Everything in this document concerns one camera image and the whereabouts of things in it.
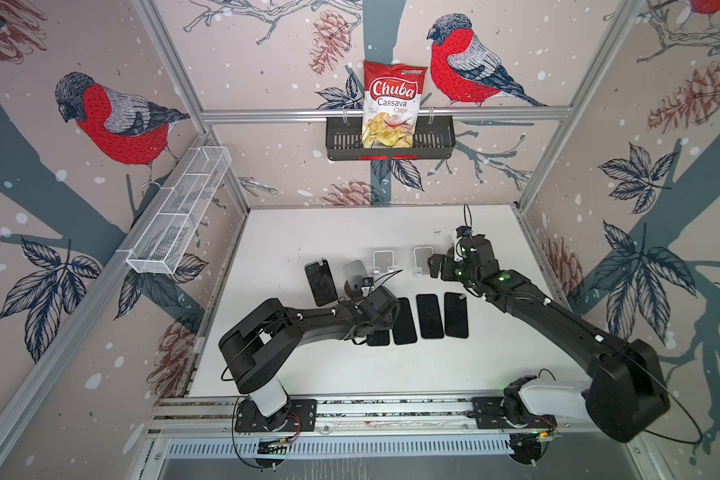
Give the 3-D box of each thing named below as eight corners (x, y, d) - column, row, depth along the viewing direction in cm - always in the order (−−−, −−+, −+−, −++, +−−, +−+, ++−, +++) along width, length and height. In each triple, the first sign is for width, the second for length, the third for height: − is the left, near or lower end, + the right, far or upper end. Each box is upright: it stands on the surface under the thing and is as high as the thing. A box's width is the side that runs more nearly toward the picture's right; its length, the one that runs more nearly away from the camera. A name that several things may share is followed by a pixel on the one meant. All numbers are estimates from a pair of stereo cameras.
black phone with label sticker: (444, 335, 89) (446, 331, 87) (444, 295, 98) (445, 291, 95) (466, 338, 88) (468, 334, 86) (463, 298, 97) (465, 294, 95)
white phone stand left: (373, 277, 102) (373, 257, 93) (373, 270, 104) (373, 250, 95) (392, 277, 102) (394, 257, 93) (392, 270, 104) (394, 250, 95)
